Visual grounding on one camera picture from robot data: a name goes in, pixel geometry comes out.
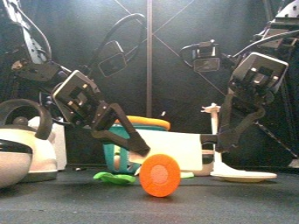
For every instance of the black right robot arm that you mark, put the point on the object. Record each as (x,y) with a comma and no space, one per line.
(281,26)

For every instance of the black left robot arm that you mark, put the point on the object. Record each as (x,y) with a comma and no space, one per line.
(22,49)

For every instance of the white plate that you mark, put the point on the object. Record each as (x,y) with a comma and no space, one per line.
(244,176)

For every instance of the white upright stand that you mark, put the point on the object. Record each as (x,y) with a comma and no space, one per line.
(215,122)

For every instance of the teal basket with yellow rim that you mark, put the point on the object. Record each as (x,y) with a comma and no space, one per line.
(120,151)

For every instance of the orange toy carrot slice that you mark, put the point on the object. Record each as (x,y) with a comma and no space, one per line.
(159,175)

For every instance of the white cup with black band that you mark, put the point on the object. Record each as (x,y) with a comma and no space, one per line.
(204,163)

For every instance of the green toy leaf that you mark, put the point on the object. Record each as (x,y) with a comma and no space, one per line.
(115,178)

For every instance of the small green toy piece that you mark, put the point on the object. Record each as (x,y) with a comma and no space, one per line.
(187,175)

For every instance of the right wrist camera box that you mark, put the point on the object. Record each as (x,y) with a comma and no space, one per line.
(205,59)

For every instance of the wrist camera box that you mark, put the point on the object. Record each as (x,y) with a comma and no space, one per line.
(205,59)
(112,61)

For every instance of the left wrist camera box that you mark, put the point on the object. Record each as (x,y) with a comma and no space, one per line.
(112,61)

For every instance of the metal frame pole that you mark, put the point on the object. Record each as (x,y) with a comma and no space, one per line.
(149,58)

